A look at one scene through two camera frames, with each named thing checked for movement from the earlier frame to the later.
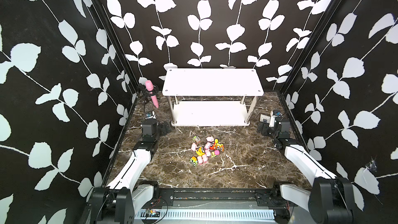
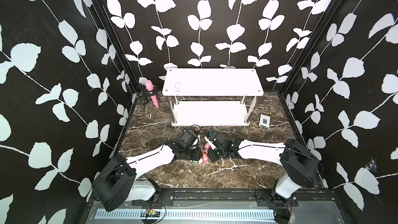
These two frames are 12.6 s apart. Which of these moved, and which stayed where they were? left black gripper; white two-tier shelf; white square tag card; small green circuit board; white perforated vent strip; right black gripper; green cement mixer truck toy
Moved: right black gripper; left black gripper
Stayed: white two-tier shelf; green cement mixer truck toy; white square tag card; white perforated vent strip; small green circuit board
